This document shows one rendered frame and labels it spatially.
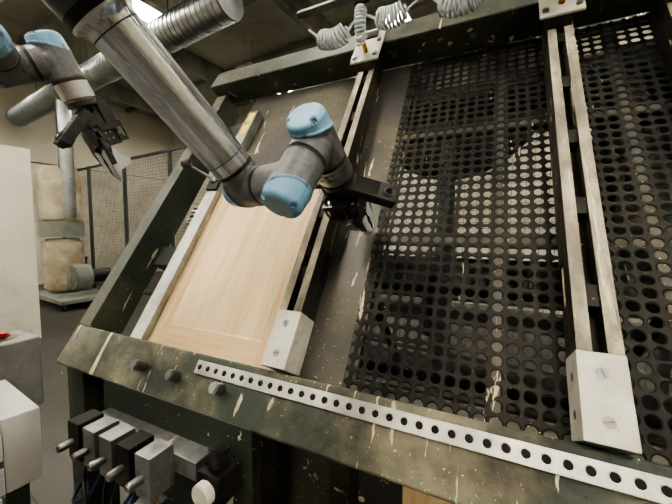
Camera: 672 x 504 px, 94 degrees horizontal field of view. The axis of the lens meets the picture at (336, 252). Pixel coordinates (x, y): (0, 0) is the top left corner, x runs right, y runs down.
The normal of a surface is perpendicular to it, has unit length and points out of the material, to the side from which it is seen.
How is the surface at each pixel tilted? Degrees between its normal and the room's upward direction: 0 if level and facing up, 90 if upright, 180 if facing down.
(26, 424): 90
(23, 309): 90
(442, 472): 57
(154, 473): 90
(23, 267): 90
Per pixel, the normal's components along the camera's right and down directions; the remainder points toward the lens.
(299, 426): -0.36, -0.49
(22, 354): 0.90, 0.04
